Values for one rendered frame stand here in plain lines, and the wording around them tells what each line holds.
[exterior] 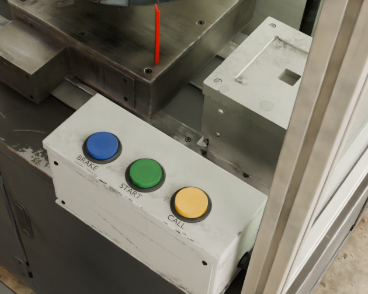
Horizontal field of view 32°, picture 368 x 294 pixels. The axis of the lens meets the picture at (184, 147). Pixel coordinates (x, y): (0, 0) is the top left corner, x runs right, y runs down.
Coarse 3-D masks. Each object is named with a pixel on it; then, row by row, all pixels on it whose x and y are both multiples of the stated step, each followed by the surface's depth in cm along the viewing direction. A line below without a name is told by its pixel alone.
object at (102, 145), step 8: (96, 136) 82; (104, 136) 82; (112, 136) 82; (88, 144) 81; (96, 144) 81; (104, 144) 81; (112, 144) 81; (88, 152) 81; (96, 152) 80; (104, 152) 80; (112, 152) 80
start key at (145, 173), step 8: (144, 160) 80; (152, 160) 80; (136, 168) 79; (144, 168) 79; (152, 168) 79; (160, 168) 79; (136, 176) 78; (144, 176) 78; (152, 176) 79; (160, 176) 79; (136, 184) 78; (144, 184) 78; (152, 184) 78
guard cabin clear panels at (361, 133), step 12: (360, 108) 71; (360, 120) 76; (360, 132) 83; (348, 144) 78; (360, 144) 90; (348, 156) 85; (336, 168) 81; (348, 168) 92; (336, 180) 88; (324, 204) 90
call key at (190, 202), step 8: (184, 192) 77; (192, 192) 77; (200, 192) 77; (176, 200) 77; (184, 200) 77; (192, 200) 77; (200, 200) 77; (176, 208) 76; (184, 208) 76; (192, 208) 76; (200, 208) 76; (184, 216) 76; (192, 216) 76
